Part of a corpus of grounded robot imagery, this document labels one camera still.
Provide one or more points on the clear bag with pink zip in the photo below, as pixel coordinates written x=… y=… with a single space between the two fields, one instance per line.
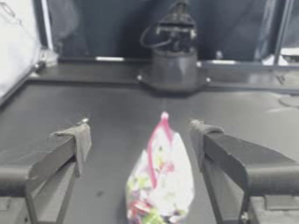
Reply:
x=175 y=180

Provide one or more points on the yellow-green wrapped candy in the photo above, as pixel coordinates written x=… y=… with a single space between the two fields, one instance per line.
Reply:
x=152 y=217

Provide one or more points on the white tape label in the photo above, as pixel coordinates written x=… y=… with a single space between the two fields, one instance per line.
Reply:
x=109 y=59
x=223 y=61

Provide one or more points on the white side panel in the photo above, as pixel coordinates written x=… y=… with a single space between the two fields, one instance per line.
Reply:
x=17 y=43

